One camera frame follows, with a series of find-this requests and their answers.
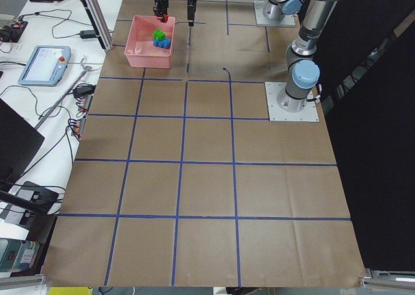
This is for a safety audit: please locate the green block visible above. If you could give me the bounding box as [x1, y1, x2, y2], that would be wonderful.
[152, 29, 166, 41]

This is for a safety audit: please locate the aluminium frame post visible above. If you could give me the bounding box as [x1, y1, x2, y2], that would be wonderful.
[80, 0, 113, 52]

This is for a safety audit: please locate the metal rod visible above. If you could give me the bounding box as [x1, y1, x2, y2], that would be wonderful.
[34, 64, 92, 130]

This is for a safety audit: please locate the pink plastic box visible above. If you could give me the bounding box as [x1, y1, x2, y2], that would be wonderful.
[124, 16, 176, 69]

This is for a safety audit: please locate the red block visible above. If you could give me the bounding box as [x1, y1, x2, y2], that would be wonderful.
[156, 14, 169, 23]

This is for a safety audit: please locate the black power adapter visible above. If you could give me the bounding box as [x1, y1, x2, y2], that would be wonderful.
[79, 30, 96, 39]

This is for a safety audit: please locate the teach pendant tablet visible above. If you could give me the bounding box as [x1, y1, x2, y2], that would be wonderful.
[18, 45, 71, 87]

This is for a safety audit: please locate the blue block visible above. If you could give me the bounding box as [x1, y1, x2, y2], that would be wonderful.
[153, 38, 171, 49]

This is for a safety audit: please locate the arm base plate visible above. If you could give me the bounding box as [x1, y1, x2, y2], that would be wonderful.
[265, 82, 319, 123]
[254, 1, 296, 28]

